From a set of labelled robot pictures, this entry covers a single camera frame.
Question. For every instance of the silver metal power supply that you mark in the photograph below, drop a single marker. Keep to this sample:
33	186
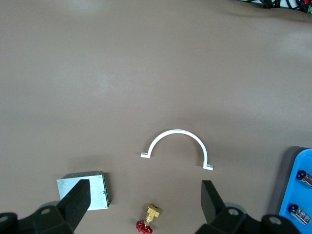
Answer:
97	192

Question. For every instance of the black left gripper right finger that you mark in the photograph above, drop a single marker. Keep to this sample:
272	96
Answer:
219	214

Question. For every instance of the small black terminal block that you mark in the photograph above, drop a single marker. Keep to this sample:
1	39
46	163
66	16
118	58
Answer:
301	215

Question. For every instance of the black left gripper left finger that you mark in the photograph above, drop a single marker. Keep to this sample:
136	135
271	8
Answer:
70	207

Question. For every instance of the blue plastic tray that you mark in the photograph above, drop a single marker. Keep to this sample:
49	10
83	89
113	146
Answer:
290	192

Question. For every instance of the white semicircular pipe clamp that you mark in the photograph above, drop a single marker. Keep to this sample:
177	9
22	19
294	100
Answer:
174	131

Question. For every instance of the long brown electrolytic capacitor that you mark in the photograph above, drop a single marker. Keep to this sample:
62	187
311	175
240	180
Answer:
306	178

